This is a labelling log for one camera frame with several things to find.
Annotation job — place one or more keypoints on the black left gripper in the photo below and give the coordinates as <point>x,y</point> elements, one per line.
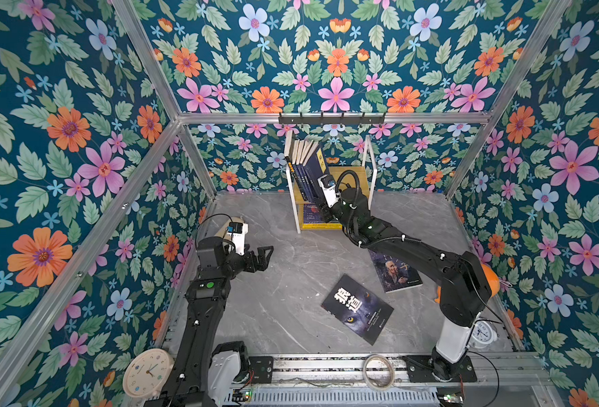
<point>261,264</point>

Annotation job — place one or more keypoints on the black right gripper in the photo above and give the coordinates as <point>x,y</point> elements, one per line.
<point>326,213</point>

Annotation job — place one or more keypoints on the dark portrait book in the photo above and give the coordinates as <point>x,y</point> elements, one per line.
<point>311,215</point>
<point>394,274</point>

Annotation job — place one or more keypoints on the black wolf cover book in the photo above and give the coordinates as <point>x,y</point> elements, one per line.
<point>363,312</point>

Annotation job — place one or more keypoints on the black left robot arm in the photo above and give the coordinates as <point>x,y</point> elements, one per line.
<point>203,373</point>

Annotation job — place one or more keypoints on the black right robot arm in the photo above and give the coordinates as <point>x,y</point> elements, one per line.
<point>466,285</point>

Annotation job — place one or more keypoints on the wooden white bookshelf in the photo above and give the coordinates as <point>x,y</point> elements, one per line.
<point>362,176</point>

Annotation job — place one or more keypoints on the beige oblong pad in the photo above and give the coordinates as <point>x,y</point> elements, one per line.
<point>223,231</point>

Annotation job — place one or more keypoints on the black book on shelf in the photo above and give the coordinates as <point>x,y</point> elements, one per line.
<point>288,155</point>

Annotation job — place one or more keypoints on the cream round clock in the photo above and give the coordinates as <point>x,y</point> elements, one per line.
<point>147,374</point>

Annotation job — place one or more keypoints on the orange gourd toy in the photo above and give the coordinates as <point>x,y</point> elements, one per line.
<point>492,281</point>

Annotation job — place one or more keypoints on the white alarm clock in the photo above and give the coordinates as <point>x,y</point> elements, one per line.
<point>484,334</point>

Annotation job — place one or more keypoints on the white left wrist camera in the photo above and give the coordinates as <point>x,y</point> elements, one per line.
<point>239,241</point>

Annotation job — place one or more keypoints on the black hook rail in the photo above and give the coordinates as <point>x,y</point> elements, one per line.
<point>352,119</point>

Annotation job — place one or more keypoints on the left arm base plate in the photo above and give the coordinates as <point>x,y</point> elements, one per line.
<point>255,370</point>

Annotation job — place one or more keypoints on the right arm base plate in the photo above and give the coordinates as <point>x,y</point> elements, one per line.
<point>462,368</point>

